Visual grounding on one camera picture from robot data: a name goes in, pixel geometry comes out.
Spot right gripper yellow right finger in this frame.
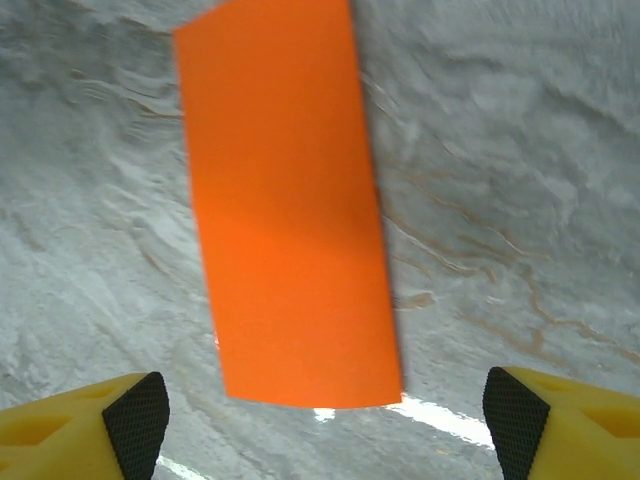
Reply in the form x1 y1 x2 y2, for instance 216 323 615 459
483 366 640 480

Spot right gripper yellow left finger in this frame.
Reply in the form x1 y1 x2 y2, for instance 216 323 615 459
0 372 170 480

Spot orange paper sheet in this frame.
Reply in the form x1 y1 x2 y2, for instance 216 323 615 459
172 0 405 411

